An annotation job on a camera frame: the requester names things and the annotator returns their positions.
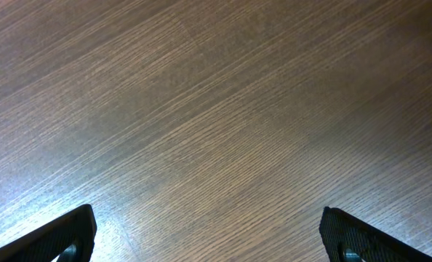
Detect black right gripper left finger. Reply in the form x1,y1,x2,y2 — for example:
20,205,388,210
0,204,97,262

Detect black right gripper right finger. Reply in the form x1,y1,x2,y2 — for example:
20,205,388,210
319,207,432,262

